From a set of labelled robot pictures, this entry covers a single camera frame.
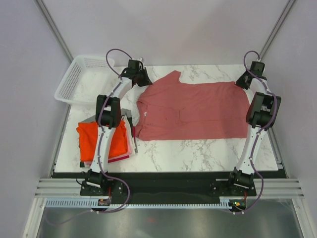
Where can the dusty pink t-shirt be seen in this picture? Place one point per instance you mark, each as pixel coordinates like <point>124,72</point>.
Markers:
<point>172,110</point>

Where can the white folded t-shirt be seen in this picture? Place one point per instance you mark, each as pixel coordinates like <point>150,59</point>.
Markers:
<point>132,147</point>

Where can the right aluminium frame post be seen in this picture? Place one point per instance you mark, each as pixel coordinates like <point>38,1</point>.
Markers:
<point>277,27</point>

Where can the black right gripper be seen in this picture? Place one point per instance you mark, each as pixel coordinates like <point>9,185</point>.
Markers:
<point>239,82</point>

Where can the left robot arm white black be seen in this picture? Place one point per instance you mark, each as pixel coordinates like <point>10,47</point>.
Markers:
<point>108,118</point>

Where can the light pink folded t-shirt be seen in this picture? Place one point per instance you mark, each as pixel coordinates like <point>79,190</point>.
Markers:
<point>117,153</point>

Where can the white slotted cable duct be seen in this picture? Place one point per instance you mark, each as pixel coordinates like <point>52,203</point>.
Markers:
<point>96,203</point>

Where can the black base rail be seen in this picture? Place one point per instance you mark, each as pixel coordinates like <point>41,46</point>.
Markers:
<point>172,186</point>

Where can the left aluminium frame post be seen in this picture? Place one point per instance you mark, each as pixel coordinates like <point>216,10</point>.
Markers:
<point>53,27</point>

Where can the aluminium frame post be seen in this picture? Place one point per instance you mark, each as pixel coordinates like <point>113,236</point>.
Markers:
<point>277,27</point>
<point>53,27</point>

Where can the crimson folded t-shirt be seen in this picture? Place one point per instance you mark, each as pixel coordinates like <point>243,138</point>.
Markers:
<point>132,148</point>

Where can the orange folded t-shirt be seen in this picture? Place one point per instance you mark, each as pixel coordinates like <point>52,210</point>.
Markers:
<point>88,134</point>

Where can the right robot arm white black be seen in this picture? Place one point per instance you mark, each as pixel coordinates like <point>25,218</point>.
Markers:
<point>260,117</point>

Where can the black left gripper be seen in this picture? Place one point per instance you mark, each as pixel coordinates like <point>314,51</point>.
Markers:
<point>147,82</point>

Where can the white plastic basket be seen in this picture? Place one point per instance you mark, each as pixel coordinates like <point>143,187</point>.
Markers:
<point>86,78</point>

